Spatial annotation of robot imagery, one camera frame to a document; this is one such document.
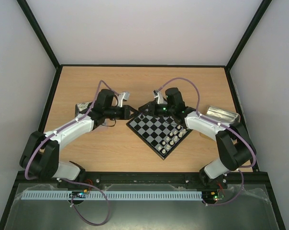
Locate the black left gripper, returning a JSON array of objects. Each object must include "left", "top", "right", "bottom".
[{"left": 105, "top": 105, "right": 139, "bottom": 120}]

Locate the black white chess board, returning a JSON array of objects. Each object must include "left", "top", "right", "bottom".
[{"left": 126, "top": 113, "right": 192, "bottom": 160}]

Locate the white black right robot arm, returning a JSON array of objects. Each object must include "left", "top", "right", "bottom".
[{"left": 139, "top": 88, "right": 256, "bottom": 188}]

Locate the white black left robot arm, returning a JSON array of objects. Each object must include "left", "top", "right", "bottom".
[{"left": 20, "top": 89, "right": 137, "bottom": 181}]

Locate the grey tray of black pieces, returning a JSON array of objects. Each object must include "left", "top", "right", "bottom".
[{"left": 75, "top": 102, "right": 91, "bottom": 116}]

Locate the metal tray of white pieces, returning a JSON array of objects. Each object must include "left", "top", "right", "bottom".
[{"left": 205, "top": 105, "right": 241, "bottom": 124}]

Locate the light blue slotted cable duct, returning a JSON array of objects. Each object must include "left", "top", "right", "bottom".
[{"left": 21, "top": 190, "right": 202, "bottom": 201}]

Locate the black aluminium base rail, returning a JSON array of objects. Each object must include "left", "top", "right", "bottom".
[{"left": 15, "top": 170, "right": 269, "bottom": 190}]

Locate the black enclosure frame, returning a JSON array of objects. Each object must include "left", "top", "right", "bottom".
[{"left": 0, "top": 0, "right": 285, "bottom": 230}]

